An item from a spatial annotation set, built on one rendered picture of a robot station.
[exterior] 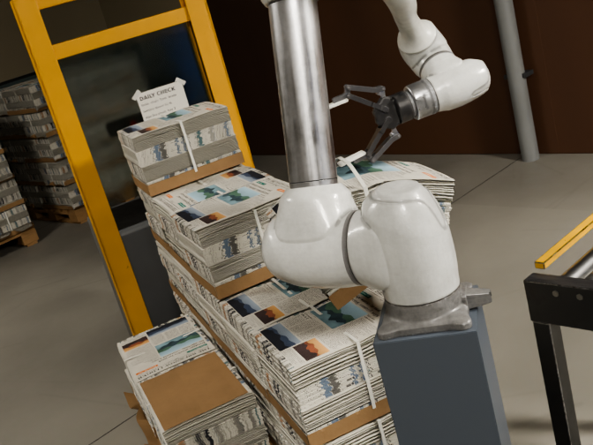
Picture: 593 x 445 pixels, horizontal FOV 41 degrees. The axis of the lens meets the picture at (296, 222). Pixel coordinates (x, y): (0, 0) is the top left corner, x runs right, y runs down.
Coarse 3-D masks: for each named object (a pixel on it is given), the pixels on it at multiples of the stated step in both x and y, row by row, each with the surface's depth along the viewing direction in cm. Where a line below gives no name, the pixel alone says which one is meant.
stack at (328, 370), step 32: (192, 288) 271; (256, 288) 240; (288, 288) 234; (224, 320) 238; (256, 320) 219; (288, 320) 213; (320, 320) 208; (352, 320) 203; (224, 352) 263; (256, 352) 215; (288, 352) 195; (320, 352) 191; (352, 352) 192; (288, 384) 194; (320, 384) 191; (352, 384) 195; (320, 416) 192; (384, 416) 201
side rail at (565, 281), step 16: (528, 288) 205; (544, 288) 201; (560, 288) 198; (576, 288) 194; (592, 288) 192; (528, 304) 207; (544, 304) 203; (560, 304) 200; (576, 304) 196; (592, 304) 193; (544, 320) 205; (560, 320) 202; (576, 320) 198; (592, 320) 195
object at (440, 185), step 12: (372, 168) 199; (384, 168) 199; (396, 168) 199; (408, 168) 200; (420, 168) 202; (384, 180) 184; (420, 180) 186; (432, 180) 186; (444, 180) 187; (432, 192) 187; (444, 192) 188; (444, 204) 188
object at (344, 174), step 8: (336, 168) 207; (344, 168) 203; (360, 168) 200; (344, 176) 197; (352, 176) 195; (360, 176) 193; (368, 176) 191; (344, 184) 190; (352, 184) 188; (360, 184) 187; (368, 184) 185; (376, 184) 184; (352, 192) 183; (360, 192) 184; (360, 200) 184; (360, 208) 184
